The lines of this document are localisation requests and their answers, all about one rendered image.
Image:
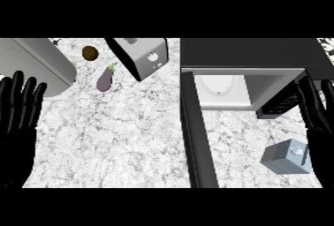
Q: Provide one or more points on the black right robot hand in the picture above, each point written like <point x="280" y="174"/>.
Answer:
<point x="320" y="129"/>

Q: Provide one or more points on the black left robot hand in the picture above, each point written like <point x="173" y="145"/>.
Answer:
<point x="17" y="123"/>

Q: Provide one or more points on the pale blue milk carton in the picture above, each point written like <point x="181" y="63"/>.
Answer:
<point x="284" y="160"/>

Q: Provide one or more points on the black microwave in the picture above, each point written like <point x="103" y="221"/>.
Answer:
<point x="261" y="67"/>

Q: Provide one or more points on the black microwave door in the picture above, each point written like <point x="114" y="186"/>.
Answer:
<point x="199" y="132"/>

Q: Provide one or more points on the grey rounded appliance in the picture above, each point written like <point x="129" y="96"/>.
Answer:
<point x="30" y="63"/>

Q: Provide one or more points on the purple eggplant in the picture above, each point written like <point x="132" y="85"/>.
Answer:
<point x="104" y="81"/>

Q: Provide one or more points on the brown round potato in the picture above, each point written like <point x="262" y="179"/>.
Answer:
<point x="91" y="53"/>

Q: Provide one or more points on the silver toaster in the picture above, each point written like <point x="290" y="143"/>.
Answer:
<point x="145" y="58"/>

